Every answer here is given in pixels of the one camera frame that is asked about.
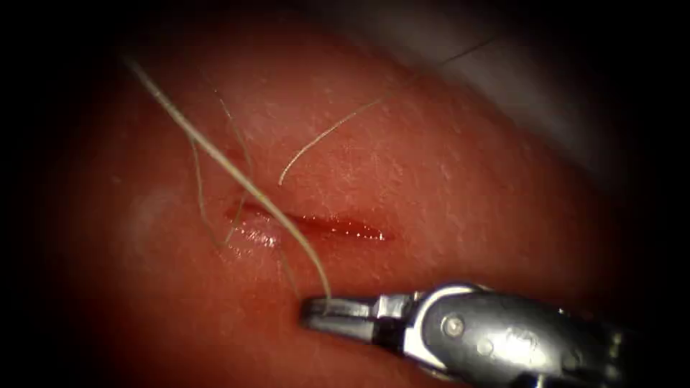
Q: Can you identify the right arm needle driver jaw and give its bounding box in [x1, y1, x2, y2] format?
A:
[299, 318, 377, 344]
[300, 295, 380, 320]

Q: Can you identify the blue thread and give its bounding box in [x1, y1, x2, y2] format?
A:
[121, 53, 333, 315]

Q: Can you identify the tissue pad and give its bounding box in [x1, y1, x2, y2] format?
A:
[32, 16, 637, 388]

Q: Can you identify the grey cloth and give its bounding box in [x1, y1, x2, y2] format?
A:
[301, 8, 648, 187]

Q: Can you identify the right arm needle driver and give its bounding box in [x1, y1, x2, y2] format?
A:
[374, 281, 630, 388]

